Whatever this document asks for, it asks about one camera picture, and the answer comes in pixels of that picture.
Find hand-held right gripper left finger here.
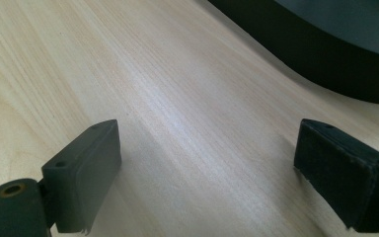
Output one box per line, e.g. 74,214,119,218
40,118,122,235

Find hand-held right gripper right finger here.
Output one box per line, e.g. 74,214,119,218
293,118,379,234

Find black round tray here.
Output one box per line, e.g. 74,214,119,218
207,0,379,107

